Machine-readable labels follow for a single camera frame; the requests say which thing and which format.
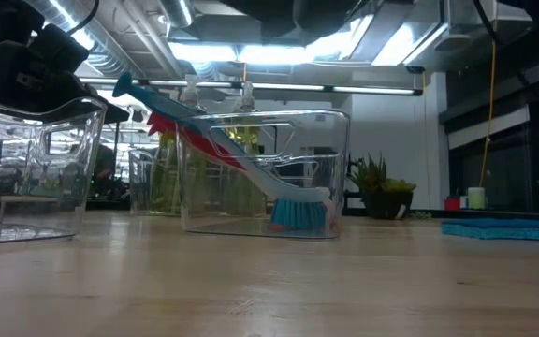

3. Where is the blue dish brush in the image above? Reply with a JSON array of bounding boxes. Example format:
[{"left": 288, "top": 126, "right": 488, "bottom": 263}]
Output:
[{"left": 111, "top": 70, "right": 332, "bottom": 231}]

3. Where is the pale green cup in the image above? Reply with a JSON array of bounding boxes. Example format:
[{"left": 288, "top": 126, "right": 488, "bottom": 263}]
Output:
[{"left": 466, "top": 186, "right": 487, "bottom": 211}]

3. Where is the person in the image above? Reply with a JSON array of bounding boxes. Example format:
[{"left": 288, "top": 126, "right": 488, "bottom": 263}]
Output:
[{"left": 92, "top": 143, "right": 117, "bottom": 198}]

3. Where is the long ceiling light fixture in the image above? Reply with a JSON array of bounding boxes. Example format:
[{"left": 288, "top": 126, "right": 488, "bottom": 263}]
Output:
[{"left": 78, "top": 78, "right": 424, "bottom": 97}]

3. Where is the potted succulent plant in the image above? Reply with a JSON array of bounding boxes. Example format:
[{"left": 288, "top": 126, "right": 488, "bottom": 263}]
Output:
[{"left": 347, "top": 153, "right": 416, "bottom": 221}]

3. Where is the blue sponge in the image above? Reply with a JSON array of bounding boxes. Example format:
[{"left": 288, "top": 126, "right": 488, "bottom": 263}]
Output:
[{"left": 440, "top": 217, "right": 539, "bottom": 243}]

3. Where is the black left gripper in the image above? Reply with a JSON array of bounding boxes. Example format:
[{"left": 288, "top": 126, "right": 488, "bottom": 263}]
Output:
[{"left": 0, "top": 25, "right": 130, "bottom": 124}]

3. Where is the hanging yellow cord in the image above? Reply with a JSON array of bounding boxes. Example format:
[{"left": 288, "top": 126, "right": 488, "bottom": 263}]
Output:
[{"left": 478, "top": 39, "right": 499, "bottom": 188}]

